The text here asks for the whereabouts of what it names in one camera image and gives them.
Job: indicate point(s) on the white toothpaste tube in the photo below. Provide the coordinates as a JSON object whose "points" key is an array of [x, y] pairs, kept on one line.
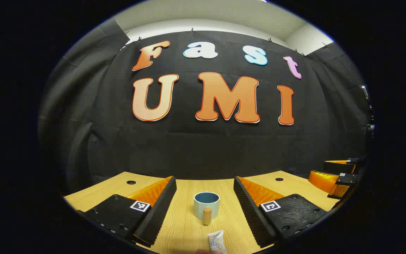
{"points": [[217, 243]]}

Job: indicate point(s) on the black backdrop cloth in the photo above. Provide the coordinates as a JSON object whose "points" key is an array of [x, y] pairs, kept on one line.
{"points": [[196, 148]]}

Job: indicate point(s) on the wooden desktop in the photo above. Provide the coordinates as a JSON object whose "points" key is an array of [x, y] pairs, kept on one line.
{"points": [[185, 229]]}

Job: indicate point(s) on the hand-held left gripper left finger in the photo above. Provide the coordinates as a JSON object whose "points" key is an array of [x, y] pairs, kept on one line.
{"points": [[157, 211]]}

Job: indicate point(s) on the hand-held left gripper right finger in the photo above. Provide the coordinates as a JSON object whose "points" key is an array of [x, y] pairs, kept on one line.
{"points": [[250, 211]]}

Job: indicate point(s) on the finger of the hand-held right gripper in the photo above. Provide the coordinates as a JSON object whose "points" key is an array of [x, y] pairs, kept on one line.
{"points": [[340, 165], [330, 182]]}

